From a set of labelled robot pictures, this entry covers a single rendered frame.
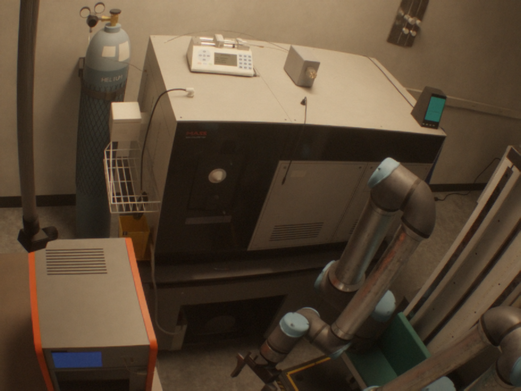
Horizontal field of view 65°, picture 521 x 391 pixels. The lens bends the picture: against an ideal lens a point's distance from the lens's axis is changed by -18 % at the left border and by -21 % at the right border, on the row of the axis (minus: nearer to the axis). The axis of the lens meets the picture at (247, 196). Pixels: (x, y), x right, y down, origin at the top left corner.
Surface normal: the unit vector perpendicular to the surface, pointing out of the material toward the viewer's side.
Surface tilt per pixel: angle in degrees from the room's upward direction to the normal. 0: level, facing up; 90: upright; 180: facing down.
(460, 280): 90
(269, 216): 90
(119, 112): 0
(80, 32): 90
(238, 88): 0
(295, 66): 90
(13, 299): 0
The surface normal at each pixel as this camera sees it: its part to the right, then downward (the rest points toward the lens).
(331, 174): 0.30, 0.68
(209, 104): 0.24, -0.73
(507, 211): -0.87, 0.13
